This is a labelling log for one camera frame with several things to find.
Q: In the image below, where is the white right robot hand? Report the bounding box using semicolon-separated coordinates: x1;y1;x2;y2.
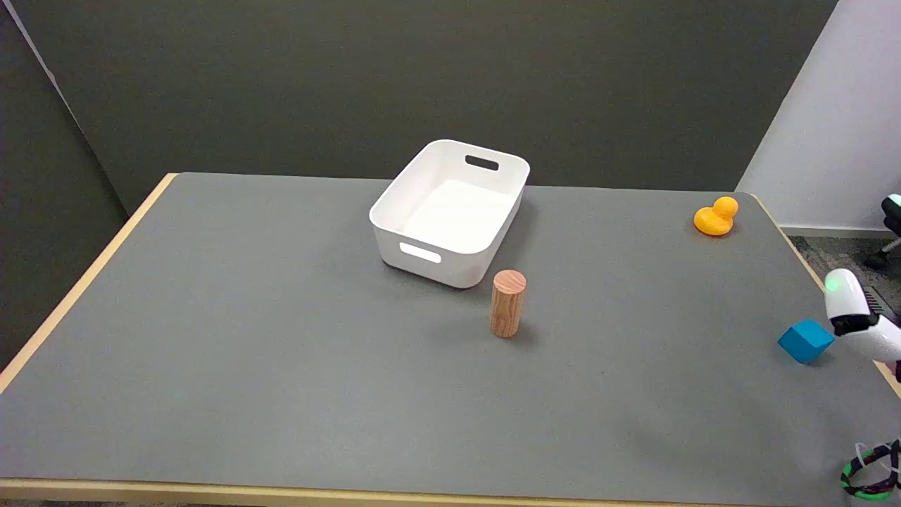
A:
824;194;901;381

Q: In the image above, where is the blue cube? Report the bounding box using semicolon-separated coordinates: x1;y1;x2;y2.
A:
777;319;836;365

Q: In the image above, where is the metal floor vent grille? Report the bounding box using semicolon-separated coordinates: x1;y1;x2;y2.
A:
862;285;899;319

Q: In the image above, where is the black chair caster leg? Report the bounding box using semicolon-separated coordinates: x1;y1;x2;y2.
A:
864;239;901;270

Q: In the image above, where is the orange rubber duck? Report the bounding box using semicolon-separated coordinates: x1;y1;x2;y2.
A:
693;196;740;237

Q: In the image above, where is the wooden cylinder block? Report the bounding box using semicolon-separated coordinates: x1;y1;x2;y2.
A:
489;269;527;339

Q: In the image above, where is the white plastic storage bin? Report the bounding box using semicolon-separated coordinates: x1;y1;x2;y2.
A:
368;139;531;289

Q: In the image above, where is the black green cable loop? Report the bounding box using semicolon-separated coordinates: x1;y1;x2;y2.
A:
841;440;901;502

